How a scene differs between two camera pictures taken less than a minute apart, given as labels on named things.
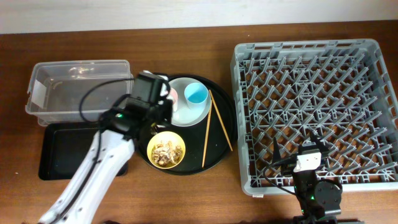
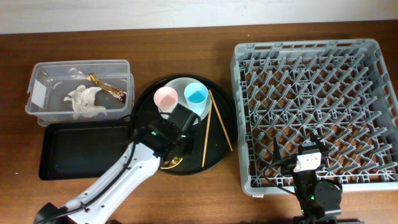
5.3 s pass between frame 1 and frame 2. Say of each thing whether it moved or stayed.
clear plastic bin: stayed
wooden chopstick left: stayed
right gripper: stayed
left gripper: moved
